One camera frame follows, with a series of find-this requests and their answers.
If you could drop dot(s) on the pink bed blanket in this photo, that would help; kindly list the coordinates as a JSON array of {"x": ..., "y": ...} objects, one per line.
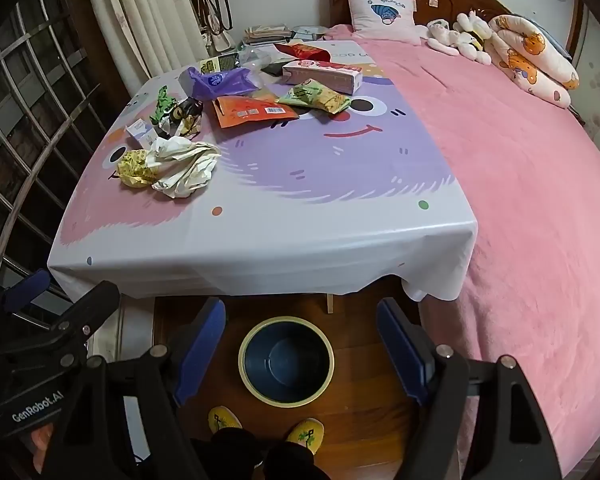
[{"x": 530, "y": 210}]

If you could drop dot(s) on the orange packet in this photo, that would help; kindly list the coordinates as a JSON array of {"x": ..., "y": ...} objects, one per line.
[{"x": 250, "y": 110}]

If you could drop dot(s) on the pink carton box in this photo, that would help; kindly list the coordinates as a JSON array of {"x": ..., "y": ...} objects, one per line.
[{"x": 325, "y": 77}]

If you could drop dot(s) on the rolled bear print quilt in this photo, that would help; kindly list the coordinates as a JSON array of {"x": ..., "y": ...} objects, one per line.
[{"x": 530, "y": 60}]

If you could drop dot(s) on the red packet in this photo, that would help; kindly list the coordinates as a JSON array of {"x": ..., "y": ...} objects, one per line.
[{"x": 302, "y": 52}]

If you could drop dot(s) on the green snack packet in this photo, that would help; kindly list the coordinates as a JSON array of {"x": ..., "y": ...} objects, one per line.
[{"x": 315, "y": 97}]

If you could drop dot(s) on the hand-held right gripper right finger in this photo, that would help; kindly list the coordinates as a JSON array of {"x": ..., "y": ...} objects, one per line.
[{"x": 405, "y": 355}]

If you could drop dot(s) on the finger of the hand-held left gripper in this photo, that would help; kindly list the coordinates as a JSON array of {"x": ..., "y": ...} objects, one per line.
[
  {"x": 87, "y": 302},
  {"x": 27, "y": 285}
]

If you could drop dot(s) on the green white carton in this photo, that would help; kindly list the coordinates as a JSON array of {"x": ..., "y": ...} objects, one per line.
[{"x": 217, "y": 63}]

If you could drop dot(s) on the wooden table frame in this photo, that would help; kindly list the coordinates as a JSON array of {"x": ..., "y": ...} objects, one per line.
[{"x": 329, "y": 305}]

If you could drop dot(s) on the green wrapper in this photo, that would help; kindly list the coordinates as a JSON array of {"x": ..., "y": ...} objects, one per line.
[{"x": 162, "y": 102}]

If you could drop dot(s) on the clear plastic bag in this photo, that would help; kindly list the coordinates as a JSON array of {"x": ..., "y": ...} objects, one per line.
[{"x": 255, "y": 55}]

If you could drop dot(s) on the dark packet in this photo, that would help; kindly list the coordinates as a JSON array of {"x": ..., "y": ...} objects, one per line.
[{"x": 272, "y": 69}]

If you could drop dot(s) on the cream curtain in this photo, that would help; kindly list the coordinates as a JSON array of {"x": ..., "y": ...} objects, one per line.
[{"x": 145, "y": 20}]

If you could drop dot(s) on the blue bin with cream rim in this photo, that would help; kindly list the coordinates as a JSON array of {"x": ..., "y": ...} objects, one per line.
[{"x": 285, "y": 360}]

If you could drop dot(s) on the window with metal grille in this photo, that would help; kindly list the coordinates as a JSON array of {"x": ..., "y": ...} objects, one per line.
[{"x": 30, "y": 110}]

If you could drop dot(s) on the pale blue pouch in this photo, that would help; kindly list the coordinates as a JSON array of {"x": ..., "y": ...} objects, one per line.
[{"x": 307, "y": 32}]

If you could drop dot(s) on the white pink plush toy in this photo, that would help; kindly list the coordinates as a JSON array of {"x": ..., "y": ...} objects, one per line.
[{"x": 442, "y": 35}]

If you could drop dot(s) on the purple packet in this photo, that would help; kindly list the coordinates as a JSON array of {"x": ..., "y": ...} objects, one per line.
[{"x": 217, "y": 82}]

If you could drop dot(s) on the white handbag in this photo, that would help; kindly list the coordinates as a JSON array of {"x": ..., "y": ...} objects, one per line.
[{"x": 221, "y": 40}]

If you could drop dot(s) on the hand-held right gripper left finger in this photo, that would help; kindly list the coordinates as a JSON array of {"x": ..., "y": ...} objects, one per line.
[{"x": 200, "y": 352}]

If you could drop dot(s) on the black yellow wrapper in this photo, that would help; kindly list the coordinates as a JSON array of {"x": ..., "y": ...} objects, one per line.
[{"x": 187, "y": 117}]

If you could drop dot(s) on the white pillow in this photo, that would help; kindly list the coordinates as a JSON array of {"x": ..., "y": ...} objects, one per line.
[{"x": 365, "y": 25}]

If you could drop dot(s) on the person's left hand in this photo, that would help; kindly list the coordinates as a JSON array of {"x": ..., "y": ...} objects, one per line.
[{"x": 42, "y": 442}]

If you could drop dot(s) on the small white box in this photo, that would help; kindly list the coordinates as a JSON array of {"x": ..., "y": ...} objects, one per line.
[{"x": 140, "y": 132}]

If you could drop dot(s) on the white paper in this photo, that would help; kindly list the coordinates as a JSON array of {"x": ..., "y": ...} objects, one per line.
[{"x": 185, "y": 170}]

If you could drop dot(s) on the stack of books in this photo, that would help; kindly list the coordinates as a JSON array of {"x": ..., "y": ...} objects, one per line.
[{"x": 265, "y": 35}]

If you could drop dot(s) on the cartoon printed tablecloth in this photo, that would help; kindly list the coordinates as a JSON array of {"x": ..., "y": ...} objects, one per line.
[{"x": 280, "y": 220}]

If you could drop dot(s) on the yellow knitted slipper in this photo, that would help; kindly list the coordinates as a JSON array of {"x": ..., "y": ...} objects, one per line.
[
  {"x": 306, "y": 435},
  {"x": 225, "y": 419}
]

